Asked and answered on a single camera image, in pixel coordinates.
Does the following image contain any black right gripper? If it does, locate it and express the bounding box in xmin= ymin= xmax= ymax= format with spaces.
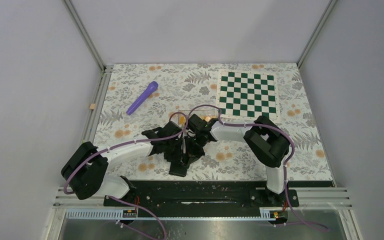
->
xmin=184 ymin=132 xmax=207 ymax=167

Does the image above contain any black leather card holder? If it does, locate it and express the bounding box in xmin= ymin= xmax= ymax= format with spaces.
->
xmin=169 ymin=155 xmax=201 ymax=177

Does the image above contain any clear box of cards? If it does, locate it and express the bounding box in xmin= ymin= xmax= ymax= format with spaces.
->
xmin=172 ymin=108 xmax=218 ymax=127

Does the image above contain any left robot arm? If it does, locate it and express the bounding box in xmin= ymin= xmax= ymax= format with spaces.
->
xmin=61 ymin=121 xmax=182 ymax=206

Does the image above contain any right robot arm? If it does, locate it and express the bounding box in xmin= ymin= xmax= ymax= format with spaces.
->
xmin=182 ymin=114 xmax=292 ymax=206

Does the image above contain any floral tablecloth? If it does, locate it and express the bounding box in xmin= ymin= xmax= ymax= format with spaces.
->
xmin=93 ymin=63 xmax=333 ymax=181

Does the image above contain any purple toy microphone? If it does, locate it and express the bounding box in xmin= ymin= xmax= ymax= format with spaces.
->
xmin=126 ymin=81 xmax=159 ymax=116

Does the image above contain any green white chessboard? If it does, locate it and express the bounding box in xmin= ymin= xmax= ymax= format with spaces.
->
xmin=216 ymin=69 xmax=281 ymax=123

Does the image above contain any small wooden block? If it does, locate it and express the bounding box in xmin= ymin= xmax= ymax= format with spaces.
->
xmin=89 ymin=103 xmax=96 ymax=110

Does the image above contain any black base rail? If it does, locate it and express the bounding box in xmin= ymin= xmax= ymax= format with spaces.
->
xmin=102 ymin=177 xmax=301 ymax=220

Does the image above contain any white slotted cable duct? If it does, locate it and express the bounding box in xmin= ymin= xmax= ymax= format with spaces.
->
xmin=66 ymin=207 xmax=289 ymax=222

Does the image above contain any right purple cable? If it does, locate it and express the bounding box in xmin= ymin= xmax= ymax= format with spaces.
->
xmin=186 ymin=104 xmax=330 ymax=233

